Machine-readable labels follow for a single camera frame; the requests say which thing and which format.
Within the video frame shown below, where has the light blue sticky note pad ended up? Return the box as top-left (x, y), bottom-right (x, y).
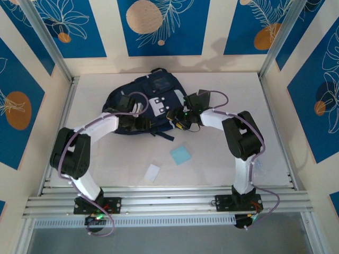
top-left (169, 144), bottom-right (193, 167)

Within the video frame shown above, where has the navy blue backpack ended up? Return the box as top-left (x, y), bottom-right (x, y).
top-left (102, 67), bottom-right (192, 142)

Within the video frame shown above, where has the white small card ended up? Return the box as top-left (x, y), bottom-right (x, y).
top-left (144, 164), bottom-right (161, 183)

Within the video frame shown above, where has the black control board with LED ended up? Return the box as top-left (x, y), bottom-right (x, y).
top-left (84, 213), bottom-right (108, 234)
top-left (234, 213), bottom-right (262, 230)

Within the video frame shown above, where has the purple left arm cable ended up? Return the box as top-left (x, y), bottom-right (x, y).
top-left (57, 91), bottom-right (149, 238)

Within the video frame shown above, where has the aluminium side rail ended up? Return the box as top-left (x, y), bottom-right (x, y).
top-left (39, 76), bottom-right (80, 196)
top-left (261, 76), bottom-right (300, 191)

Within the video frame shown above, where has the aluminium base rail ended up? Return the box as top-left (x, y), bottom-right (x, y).
top-left (22, 186), bottom-right (310, 220)

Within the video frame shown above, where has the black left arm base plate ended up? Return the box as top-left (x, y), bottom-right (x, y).
top-left (73, 197), bottom-right (122, 215)

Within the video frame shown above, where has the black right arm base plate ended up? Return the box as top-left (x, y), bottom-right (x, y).
top-left (215, 194), bottom-right (263, 212)

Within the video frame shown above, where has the grey slotted cable duct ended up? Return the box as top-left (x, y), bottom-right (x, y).
top-left (34, 213), bottom-right (237, 229)

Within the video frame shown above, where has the aluminium frame post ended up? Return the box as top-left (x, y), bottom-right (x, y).
top-left (20, 0), bottom-right (74, 83)
top-left (258, 0), bottom-right (310, 80)

